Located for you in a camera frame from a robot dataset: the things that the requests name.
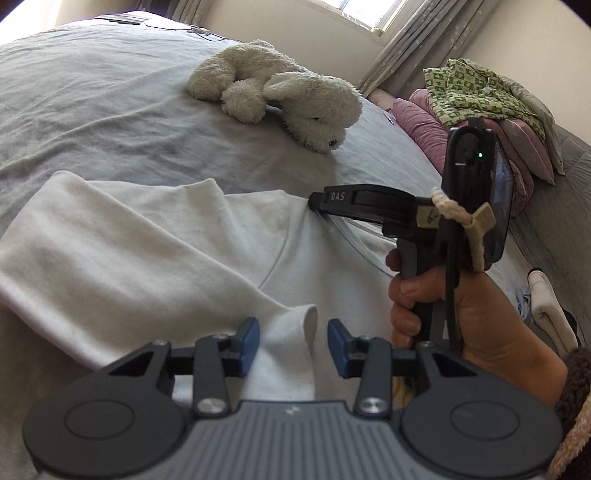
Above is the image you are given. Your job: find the green patterned garment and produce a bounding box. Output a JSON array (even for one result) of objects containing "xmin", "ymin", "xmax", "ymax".
[{"xmin": 423, "ymin": 58, "xmax": 548, "ymax": 139}]

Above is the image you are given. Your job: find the white plush dog toy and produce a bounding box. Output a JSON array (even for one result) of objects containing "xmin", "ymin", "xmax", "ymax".
[{"xmin": 187, "ymin": 40, "xmax": 364, "ymax": 154}]

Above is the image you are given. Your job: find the dark flat device with cable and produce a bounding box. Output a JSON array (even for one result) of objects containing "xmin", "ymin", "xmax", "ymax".
[{"xmin": 139, "ymin": 23, "xmax": 232, "ymax": 42}]

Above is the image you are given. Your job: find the person's right forearm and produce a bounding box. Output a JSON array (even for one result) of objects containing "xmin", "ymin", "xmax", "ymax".
[{"xmin": 547, "ymin": 346, "xmax": 591, "ymax": 480}]

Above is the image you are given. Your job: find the pink folded quilt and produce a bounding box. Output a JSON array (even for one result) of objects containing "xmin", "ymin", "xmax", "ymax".
[{"xmin": 392, "ymin": 88, "xmax": 555, "ymax": 217}]

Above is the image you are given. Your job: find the cream cord strap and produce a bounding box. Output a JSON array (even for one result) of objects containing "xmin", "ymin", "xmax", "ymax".
[{"xmin": 417, "ymin": 186, "xmax": 497, "ymax": 273}]

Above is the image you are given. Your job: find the person's right hand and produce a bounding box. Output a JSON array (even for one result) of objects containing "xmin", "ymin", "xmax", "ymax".
[{"xmin": 385, "ymin": 251, "xmax": 568, "ymax": 403}]

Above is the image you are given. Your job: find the white shirt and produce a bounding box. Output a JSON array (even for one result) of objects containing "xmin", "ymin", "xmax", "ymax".
[{"xmin": 0, "ymin": 171, "xmax": 419, "ymax": 414}]

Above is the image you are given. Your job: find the grey quilted bedspread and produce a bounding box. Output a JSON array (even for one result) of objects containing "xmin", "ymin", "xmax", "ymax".
[{"xmin": 508, "ymin": 122, "xmax": 591, "ymax": 324}]

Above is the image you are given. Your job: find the beige duvet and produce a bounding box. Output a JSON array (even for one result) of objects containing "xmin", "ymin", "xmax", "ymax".
[{"xmin": 501, "ymin": 76, "xmax": 566, "ymax": 176}]

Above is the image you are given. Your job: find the grey patterned curtain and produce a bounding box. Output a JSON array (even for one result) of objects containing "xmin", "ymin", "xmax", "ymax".
[
  {"xmin": 358, "ymin": 0, "xmax": 485, "ymax": 95},
  {"xmin": 161, "ymin": 0, "xmax": 213, "ymax": 19}
]

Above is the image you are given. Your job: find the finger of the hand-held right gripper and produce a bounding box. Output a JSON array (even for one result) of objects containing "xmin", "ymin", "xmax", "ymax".
[{"xmin": 308, "ymin": 184, "xmax": 437, "ymax": 228}]

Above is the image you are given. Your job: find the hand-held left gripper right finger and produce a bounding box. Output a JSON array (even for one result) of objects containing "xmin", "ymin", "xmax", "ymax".
[{"xmin": 326, "ymin": 318, "xmax": 478, "ymax": 418}]

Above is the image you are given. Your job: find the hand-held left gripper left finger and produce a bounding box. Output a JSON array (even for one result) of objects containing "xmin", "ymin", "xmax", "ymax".
[{"xmin": 107, "ymin": 316, "xmax": 260, "ymax": 418}]

